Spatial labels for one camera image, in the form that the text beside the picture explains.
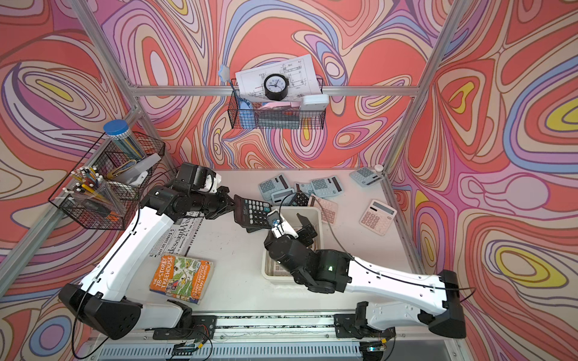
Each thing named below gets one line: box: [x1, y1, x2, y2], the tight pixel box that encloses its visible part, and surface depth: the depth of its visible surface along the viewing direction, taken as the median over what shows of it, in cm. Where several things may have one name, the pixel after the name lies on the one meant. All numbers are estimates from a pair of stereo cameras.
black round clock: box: [263, 72, 290, 101], surface depth 80 cm
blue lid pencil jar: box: [103, 118, 147, 161], surface depth 74 cm
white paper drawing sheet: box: [234, 54, 323, 101], surface depth 84 cm
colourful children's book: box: [149, 253, 214, 305], surface depth 81 cm
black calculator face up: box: [233, 194, 273, 234], surface depth 76 cm
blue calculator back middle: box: [310, 175, 344, 198], surface depth 113 cm
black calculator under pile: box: [293, 191, 310, 207], surface depth 103 cm
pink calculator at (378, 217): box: [358, 199, 398, 237], surface depth 101 cm
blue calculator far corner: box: [349, 166, 385, 188], surface depth 117 cm
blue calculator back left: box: [258, 173, 292, 201], surface depth 113 cm
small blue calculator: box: [270, 188, 296, 207], surface depth 107 cm
